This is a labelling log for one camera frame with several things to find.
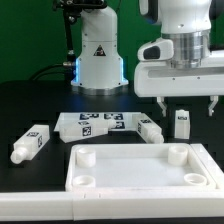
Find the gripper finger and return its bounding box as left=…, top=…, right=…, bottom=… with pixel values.
left=208, top=96, right=219, bottom=116
left=157, top=97, right=167, bottom=117

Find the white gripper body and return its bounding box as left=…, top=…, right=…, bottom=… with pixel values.
left=134, top=50, right=224, bottom=97

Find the white desk top tray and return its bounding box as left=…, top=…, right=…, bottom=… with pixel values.
left=65, top=144, right=216, bottom=191

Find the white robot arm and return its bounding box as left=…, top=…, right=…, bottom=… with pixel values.
left=71, top=0, right=224, bottom=108

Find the white marker sheet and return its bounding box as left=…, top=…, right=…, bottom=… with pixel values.
left=54, top=112, right=140, bottom=132

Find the white L-shaped fence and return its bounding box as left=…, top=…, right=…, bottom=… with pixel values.
left=0, top=144, right=224, bottom=221

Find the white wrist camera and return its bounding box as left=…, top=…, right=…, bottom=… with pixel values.
left=137, top=38, right=174, bottom=61

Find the black cable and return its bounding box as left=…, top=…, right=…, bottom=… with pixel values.
left=29, top=61, right=77, bottom=82

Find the black camera stand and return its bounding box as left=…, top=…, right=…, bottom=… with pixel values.
left=52, top=0, right=107, bottom=62

